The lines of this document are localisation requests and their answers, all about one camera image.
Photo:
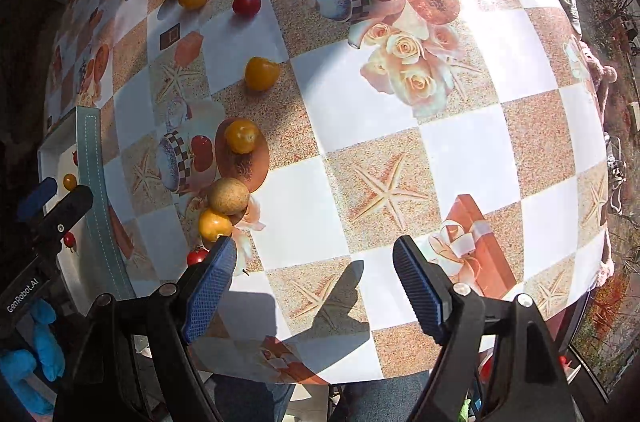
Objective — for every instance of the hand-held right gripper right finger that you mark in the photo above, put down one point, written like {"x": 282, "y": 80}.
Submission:
{"x": 420, "y": 292}

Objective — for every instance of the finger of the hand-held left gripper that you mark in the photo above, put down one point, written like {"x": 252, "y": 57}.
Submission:
{"x": 65, "y": 212}
{"x": 37, "y": 198}

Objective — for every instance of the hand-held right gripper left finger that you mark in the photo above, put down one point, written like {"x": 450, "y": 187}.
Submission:
{"x": 210, "y": 289}

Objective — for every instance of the white tray with teal rim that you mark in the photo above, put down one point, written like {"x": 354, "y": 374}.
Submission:
{"x": 92, "y": 162}

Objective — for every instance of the person's left hand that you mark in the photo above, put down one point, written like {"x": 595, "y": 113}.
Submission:
{"x": 47, "y": 347}

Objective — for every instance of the tan round fruit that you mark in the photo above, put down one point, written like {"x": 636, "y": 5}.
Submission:
{"x": 228, "y": 196}

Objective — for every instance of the printed checkered tablecloth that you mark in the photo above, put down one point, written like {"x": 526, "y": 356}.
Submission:
{"x": 380, "y": 162}

